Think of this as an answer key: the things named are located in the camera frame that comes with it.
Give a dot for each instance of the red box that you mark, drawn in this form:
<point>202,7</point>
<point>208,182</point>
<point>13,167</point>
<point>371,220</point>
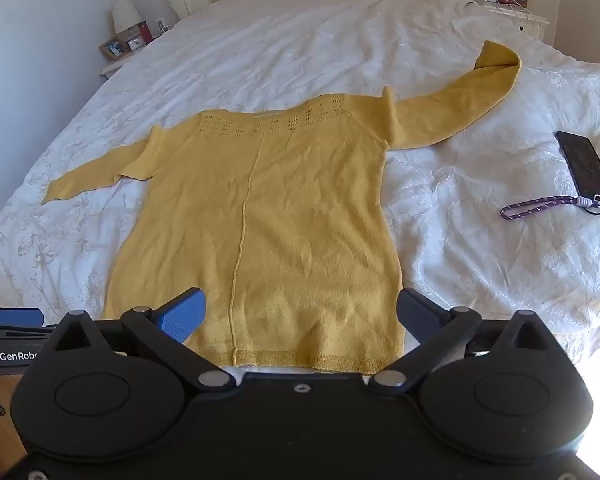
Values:
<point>142,31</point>

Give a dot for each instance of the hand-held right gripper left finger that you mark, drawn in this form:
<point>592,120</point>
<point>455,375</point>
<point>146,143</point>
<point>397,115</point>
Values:
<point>185,317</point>

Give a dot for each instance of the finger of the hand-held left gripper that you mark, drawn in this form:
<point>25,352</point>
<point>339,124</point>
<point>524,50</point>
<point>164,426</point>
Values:
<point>17,318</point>

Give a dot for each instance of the wooden photo frame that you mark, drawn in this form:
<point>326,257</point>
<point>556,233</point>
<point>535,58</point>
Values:
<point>114,47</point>

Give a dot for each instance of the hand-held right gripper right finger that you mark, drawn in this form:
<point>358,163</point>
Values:
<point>414,310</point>

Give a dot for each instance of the black smartphone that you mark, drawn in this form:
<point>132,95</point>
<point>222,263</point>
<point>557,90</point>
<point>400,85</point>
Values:
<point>582,165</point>

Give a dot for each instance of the white table lamp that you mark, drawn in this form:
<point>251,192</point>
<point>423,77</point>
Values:
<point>123,15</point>

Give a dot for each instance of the cream bedside table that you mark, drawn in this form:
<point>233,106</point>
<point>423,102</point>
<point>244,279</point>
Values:
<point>112,66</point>
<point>527,22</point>

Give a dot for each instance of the white wall socket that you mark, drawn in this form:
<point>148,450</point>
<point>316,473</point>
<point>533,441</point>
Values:
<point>161,25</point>

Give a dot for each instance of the yellow knit sweater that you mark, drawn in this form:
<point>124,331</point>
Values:
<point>305,220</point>

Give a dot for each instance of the bed with white bedspread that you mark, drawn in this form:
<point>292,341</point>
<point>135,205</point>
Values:
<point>280,50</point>

